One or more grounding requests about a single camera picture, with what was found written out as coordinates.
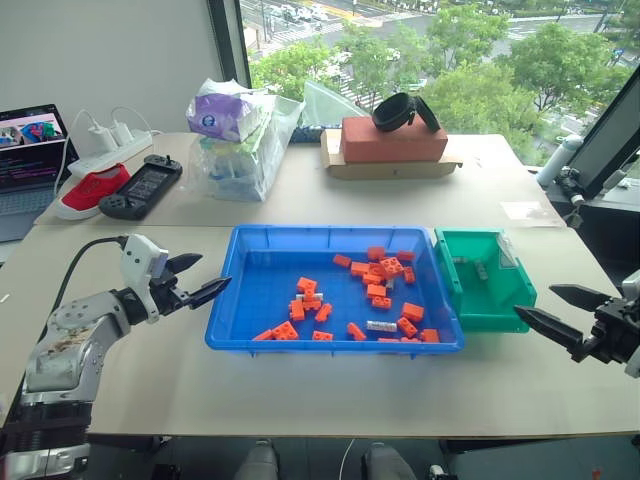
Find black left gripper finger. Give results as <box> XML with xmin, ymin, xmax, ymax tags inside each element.
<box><xmin>188</xmin><ymin>275</ymin><xmax>234</xmax><ymax>309</ymax></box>
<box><xmin>166</xmin><ymin>253</ymin><xmax>204</xmax><ymax>275</ymax></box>

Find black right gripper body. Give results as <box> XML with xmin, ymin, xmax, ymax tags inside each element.
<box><xmin>578</xmin><ymin>294</ymin><xmax>640</xmax><ymax>366</ymax></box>

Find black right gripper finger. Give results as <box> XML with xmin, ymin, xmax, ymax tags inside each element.
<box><xmin>548</xmin><ymin>283</ymin><xmax>613</xmax><ymax>314</ymax></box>
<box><xmin>513</xmin><ymin>305</ymin><xmax>586</xmax><ymax>363</ymax></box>

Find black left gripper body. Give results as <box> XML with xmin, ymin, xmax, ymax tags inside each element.
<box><xmin>148</xmin><ymin>263</ymin><xmax>196</xmax><ymax>318</ymax></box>

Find blue plastic bin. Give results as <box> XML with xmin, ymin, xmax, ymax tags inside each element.
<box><xmin>204</xmin><ymin>223</ymin><xmax>467</xmax><ymax>358</ymax></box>

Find green plastic bin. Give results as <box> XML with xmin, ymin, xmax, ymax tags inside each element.
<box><xmin>433</xmin><ymin>226</ymin><xmax>539</xmax><ymax>334</ymax></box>

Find black side desk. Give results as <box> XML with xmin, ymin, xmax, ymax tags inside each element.
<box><xmin>543</xmin><ymin>172</ymin><xmax>640</xmax><ymax>282</ymax></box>

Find clear label card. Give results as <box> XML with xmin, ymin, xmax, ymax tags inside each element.
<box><xmin>498</xmin><ymin>236</ymin><xmax>519</xmax><ymax>272</ymax></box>

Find black handheld game controller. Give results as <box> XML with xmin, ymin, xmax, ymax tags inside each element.
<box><xmin>98</xmin><ymin>154</ymin><xmax>184</xmax><ymax>222</ymax></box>

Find small clear plastic bag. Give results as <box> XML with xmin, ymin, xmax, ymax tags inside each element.
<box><xmin>499</xmin><ymin>200</ymin><xmax>564</xmax><ymax>229</ymax></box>

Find black clamp with keys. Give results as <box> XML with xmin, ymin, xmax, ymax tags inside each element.
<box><xmin>558</xmin><ymin>166</ymin><xmax>587</xmax><ymax>230</ymax></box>

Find red and white shoe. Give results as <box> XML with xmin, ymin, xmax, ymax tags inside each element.
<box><xmin>53</xmin><ymin>162</ymin><xmax>133</xmax><ymax>222</ymax></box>

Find clear plastic bag of tissues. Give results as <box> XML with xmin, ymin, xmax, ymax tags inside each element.
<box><xmin>185</xmin><ymin>77</ymin><xmax>307</xmax><ymax>203</ymax></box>

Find white power strip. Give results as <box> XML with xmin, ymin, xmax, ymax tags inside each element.
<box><xmin>66</xmin><ymin>131</ymin><xmax>154</xmax><ymax>179</ymax></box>

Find white water bottle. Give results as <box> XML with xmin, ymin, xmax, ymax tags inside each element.
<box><xmin>535</xmin><ymin>134</ymin><xmax>584</xmax><ymax>188</ymax></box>

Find purple tissue pack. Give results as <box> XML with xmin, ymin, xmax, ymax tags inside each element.
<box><xmin>185</xmin><ymin>91</ymin><xmax>262</xmax><ymax>140</ymax></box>

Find black monitor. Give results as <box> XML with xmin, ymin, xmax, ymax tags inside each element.
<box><xmin>566</xmin><ymin>63</ymin><xmax>640</xmax><ymax>202</ymax></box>

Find grey rounded shape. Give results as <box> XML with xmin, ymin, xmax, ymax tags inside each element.
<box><xmin>360</xmin><ymin>441</ymin><xmax>417</xmax><ymax>480</ymax></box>
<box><xmin>233</xmin><ymin>439</ymin><xmax>282</xmax><ymax>480</ymax></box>

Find grey laptop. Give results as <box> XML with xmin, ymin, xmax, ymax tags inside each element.
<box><xmin>0</xmin><ymin>103</ymin><xmax>82</xmax><ymax>244</ymax></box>

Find clear plastic sheet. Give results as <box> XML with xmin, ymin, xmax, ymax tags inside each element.
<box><xmin>299</xmin><ymin>79</ymin><xmax>367</xmax><ymax>132</ymax></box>

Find flat cardboard box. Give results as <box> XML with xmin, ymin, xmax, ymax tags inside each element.
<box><xmin>319</xmin><ymin>128</ymin><xmax>466</xmax><ymax>182</ymax></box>

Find red brick block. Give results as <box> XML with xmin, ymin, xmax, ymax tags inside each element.
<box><xmin>340</xmin><ymin>115</ymin><xmax>449</xmax><ymax>164</ymax></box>

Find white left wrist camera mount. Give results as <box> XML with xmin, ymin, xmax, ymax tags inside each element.
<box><xmin>121</xmin><ymin>234</ymin><xmax>172</xmax><ymax>319</ymax></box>

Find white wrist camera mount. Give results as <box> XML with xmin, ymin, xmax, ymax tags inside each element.
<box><xmin>621</xmin><ymin>269</ymin><xmax>640</xmax><ymax>379</ymax></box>
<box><xmin>121</xmin><ymin>234</ymin><xmax>172</xmax><ymax>319</ymax></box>

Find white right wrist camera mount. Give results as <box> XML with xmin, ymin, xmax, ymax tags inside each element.
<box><xmin>621</xmin><ymin>269</ymin><xmax>640</xmax><ymax>379</ymax></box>

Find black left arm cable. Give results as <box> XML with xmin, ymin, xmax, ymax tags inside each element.
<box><xmin>49</xmin><ymin>235</ymin><xmax>129</xmax><ymax>322</ymax></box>

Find white charger cable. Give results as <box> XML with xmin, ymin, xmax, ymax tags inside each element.
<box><xmin>52</xmin><ymin>105</ymin><xmax>164</xmax><ymax>192</ymax></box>

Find white cable under table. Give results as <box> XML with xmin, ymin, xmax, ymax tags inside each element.
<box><xmin>338</xmin><ymin>439</ymin><xmax>357</xmax><ymax>480</ymax></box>

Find black window frame post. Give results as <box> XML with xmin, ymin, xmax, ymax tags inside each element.
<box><xmin>206</xmin><ymin>0</ymin><xmax>252</xmax><ymax>89</ymax></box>

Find black strap band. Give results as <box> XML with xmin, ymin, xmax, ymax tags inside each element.
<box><xmin>371</xmin><ymin>91</ymin><xmax>442</xmax><ymax>134</ymax></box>

